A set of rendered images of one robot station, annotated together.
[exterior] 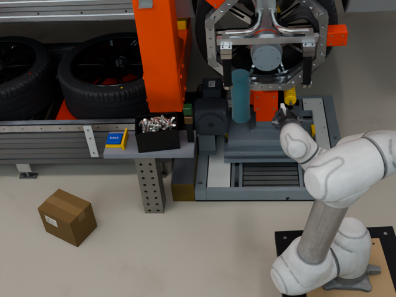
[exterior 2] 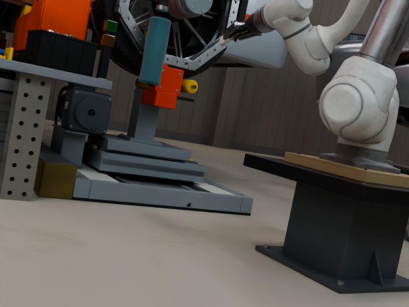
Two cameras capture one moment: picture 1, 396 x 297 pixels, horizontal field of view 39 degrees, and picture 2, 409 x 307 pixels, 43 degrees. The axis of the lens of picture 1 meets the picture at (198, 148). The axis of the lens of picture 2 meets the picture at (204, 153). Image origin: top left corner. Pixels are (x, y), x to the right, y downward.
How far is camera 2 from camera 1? 200 cm
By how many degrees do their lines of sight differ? 50
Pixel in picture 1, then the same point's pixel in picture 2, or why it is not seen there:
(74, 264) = not seen: outside the picture
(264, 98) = (169, 73)
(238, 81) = (164, 21)
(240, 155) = (122, 160)
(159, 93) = (60, 19)
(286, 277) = (360, 83)
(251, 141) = (136, 145)
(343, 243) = not seen: hidden behind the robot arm
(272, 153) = (159, 162)
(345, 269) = (390, 117)
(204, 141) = (70, 146)
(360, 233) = not seen: hidden behind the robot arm
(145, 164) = (33, 95)
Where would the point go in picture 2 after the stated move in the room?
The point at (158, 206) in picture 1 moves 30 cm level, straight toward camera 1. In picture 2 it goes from (26, 185) to (69, 208)
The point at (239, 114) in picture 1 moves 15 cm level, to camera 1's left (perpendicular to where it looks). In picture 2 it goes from (154, 68) to (120, 60)
